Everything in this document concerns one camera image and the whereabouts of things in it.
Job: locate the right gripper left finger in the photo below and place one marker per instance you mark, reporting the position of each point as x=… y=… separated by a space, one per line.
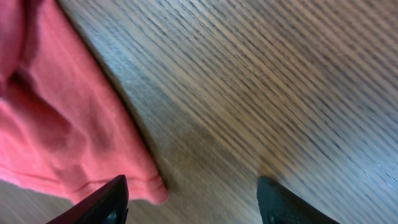
x=107 y=205

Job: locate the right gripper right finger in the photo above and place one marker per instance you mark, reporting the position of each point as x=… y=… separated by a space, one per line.
x=278 y=205

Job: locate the red soccer t-shirt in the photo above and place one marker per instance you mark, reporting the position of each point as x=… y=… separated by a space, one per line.
x=64 y=130

